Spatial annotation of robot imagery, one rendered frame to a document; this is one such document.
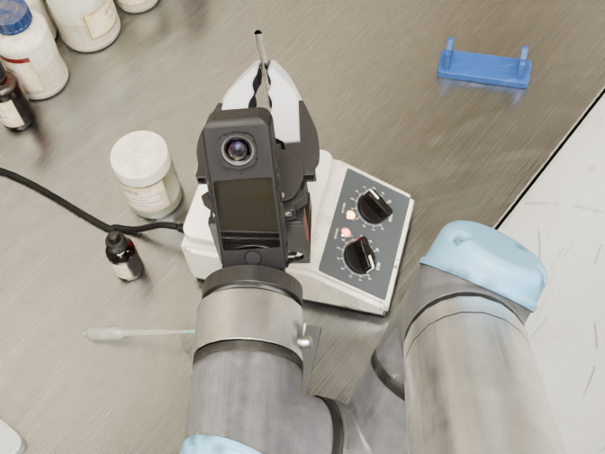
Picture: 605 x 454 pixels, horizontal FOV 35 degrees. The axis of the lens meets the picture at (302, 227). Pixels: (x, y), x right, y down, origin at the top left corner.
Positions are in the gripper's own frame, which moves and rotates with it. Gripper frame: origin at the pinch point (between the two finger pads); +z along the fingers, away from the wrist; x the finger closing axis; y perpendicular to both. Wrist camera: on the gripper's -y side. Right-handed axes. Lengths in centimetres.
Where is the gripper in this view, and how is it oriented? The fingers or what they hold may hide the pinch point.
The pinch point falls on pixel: (264, 68)
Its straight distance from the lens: 77.4
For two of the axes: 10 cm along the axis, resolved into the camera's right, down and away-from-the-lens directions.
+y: 0.9, 5.3, 8.4
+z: 0.3, -8.5, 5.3
